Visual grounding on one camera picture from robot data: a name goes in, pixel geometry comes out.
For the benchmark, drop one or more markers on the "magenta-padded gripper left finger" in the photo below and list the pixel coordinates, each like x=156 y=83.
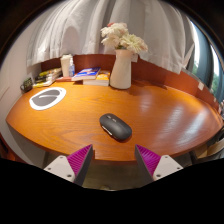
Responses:
x=79 y=159

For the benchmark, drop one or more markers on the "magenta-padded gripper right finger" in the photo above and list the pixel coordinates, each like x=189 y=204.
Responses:
x=149 y=159

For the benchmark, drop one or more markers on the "dark grey computer mouse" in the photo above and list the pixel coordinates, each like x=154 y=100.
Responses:
x=115 y=126

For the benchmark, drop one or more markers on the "round grey white-rimmed mouse pad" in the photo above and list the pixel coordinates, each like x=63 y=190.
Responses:
x=47 y=98

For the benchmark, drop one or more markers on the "wooden chair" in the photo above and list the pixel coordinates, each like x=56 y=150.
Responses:
x=215 y=146

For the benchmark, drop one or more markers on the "thin red notebook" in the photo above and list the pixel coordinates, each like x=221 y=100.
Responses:
x=64 y=79

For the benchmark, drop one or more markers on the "stack of black yellow books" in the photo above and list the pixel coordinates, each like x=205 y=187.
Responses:
x=48 y=76

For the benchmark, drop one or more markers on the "small clear sanitizer bottle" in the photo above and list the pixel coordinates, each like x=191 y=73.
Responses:
x=71 y=70

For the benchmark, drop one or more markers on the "dark green mug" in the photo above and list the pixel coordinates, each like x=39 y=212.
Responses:
x=26 y=84

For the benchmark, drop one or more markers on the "white ceramic vase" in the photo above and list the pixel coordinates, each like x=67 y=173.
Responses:
x=121 y=71

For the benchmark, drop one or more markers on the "dark-framed window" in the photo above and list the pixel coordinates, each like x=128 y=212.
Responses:
x=206 y=63

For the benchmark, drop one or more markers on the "white and pink flower bouquet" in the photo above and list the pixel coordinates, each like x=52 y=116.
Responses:
x=125 y=38

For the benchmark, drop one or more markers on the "white curtain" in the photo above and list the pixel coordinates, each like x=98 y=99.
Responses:
x=100 y=26

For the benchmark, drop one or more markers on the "white wall socket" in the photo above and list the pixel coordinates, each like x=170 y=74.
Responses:
x=135 y=58

